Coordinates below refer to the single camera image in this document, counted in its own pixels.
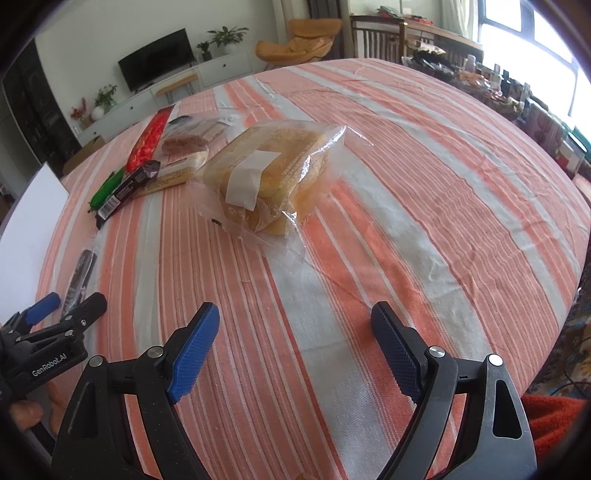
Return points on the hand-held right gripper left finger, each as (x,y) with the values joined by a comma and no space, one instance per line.
(194,355)

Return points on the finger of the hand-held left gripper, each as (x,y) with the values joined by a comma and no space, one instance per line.
(41,307)
(87,308)

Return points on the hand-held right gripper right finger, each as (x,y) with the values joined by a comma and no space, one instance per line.
(397,350)

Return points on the black snack packet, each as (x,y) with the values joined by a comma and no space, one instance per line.
(81,272)

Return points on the beige cake packet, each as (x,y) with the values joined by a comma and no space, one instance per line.
(184,161)

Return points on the long red snack packet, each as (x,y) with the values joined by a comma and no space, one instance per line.
(150,138)

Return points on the clear bag of bread buns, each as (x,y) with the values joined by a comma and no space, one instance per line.
(268,175)

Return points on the clear packet of brown wafers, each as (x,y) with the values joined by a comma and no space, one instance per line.
(207,129)

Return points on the person's left hand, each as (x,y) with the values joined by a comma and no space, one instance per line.
(25,413)

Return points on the white board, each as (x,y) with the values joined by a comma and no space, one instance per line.
(27,221)

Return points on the green snack packet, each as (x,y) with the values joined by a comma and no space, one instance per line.
(107,189)

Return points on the orange striped tablecloth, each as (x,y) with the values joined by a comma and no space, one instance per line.
(369,230)

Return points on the dark brown snack bar packet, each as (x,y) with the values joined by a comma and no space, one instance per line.
(131,182)

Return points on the cardboard box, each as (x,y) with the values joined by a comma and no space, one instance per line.
(87,150)

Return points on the orange red cloth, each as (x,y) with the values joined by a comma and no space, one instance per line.
(554,424)

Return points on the patterned rug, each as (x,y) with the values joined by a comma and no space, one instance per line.
(577,332)

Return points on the red berry branches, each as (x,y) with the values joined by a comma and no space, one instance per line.
(79,110)

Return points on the dark glass cabinet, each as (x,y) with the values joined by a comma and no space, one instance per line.
(37,106)

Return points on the green plant in vase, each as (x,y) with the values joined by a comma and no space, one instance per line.
(106,97)

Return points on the small wooden stool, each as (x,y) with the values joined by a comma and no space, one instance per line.
(175,85)

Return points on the black television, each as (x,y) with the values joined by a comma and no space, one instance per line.
(157,60)

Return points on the white television cabinet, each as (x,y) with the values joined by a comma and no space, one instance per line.
(226,64)

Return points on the small potted plant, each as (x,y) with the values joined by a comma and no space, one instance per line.
(204,50)

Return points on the cluttered wooden table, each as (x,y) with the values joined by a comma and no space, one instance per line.
(443,55)

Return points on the large leafy potted plant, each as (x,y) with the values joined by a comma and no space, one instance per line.
(226,37)

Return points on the wooden dining chair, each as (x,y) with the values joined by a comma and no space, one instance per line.
(374,39)

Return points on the orange lounge chair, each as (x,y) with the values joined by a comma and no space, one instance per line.
(295,46)

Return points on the window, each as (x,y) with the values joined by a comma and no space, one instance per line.
(521,41)

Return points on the white curtain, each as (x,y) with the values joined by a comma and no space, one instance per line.
(459,18)

